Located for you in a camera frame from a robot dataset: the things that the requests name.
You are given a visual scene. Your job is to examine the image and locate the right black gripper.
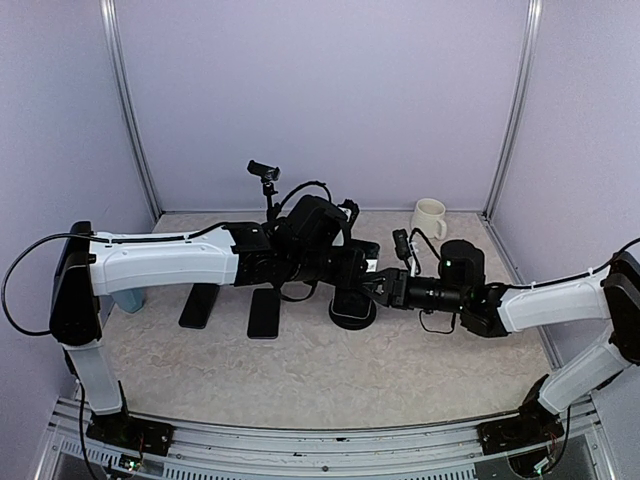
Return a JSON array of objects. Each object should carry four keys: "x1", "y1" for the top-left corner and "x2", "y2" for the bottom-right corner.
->
[{"x1": 358, "y1": 266, "x2": 468, "y2": 313}]

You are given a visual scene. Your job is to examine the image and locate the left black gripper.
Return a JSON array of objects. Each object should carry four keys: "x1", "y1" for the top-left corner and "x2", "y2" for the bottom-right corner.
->
[{"x1": 287, "y1": 246, "x2": 369, "y2": 290}]

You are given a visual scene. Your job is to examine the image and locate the short bent black phone stand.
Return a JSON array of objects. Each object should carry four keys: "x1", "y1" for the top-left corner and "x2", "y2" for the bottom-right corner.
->
[{"x1": 328, "y1": 287, "x2": 377, "y2": 331}]

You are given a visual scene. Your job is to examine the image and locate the purple phone black screen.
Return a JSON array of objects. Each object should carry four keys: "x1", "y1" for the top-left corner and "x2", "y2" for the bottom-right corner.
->
[{"x1": 247, "y1": 288, "x2": 281, "y2": 340}]

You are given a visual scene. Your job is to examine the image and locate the tall black phone stand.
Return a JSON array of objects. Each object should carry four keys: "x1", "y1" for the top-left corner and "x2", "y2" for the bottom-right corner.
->
[{"x1": 247, "y1": 159, "x2": 281, "y2": 221}]

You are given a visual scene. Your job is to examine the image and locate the blue phone black screen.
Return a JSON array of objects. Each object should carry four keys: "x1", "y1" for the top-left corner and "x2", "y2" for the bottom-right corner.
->
[{"x1": 178, "y1": 283, "x2": 220, "y2": 329}]

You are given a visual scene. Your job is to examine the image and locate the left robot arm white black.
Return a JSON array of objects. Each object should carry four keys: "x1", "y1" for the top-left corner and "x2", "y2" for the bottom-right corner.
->
[{"x1": 46, "y1": 195, "x2": 369, "y2": 445}]

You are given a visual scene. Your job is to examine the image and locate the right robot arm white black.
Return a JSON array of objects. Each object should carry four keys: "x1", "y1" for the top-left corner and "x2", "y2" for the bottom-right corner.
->
[{"x1": 356, "y1": 240, "x2": 639, "y2": 444}]

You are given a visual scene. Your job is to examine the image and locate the white ceramic mug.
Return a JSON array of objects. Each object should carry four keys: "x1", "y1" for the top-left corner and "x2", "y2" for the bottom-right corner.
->
[{"x1": 410, "y1": 198, "x2": 448, "y2": 240}]

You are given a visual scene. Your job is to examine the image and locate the light blue cup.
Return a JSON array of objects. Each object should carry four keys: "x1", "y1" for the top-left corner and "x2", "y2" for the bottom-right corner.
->
[{"x1": 111, "y1": 289, "x2": 145, "y2": 314}]

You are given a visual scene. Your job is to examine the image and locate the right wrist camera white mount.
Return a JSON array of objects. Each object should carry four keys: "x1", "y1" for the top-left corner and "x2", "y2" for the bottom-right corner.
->
[{"x1": 392, "y1": 229, "x2": 422, "y2": 276}]

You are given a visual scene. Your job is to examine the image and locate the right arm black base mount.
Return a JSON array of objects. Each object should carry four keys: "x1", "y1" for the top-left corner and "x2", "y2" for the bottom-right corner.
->
[{"x1": 476, "y1": 375, "x2": 581, "y2": 455}]

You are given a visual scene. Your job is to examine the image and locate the front aluminium frame rail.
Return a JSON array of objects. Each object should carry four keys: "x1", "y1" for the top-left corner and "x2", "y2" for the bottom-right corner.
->
[{"x1": 34, "y1": 394, "x2": 621, "y2": 480}]

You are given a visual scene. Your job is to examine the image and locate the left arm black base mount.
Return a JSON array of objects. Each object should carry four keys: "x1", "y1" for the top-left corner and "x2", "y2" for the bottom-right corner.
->
[{"x1": 86, "y1": 409, "x2": 174, "y2": 457}]

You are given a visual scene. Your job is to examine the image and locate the right aluminium frame post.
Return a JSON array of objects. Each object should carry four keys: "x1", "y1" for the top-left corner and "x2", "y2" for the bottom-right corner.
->
[{"x1": 482, "y1": 0, "x2": 544, "y2": 223}]

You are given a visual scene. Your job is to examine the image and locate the aluminium frame post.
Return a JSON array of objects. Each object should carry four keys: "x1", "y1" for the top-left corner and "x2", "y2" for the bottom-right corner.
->
[
  {"x1": 99, "y1": 0, "x2": 163, "y2": 221},
  {"x1": 482, "y1": 0, "x2": 544, "y2": 223}
]

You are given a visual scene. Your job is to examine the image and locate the left aluminium frame post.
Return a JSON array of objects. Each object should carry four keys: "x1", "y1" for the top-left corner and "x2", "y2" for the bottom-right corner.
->
[{"x1": 99, "y1": 0, "x2": 163, "y2": 221}]

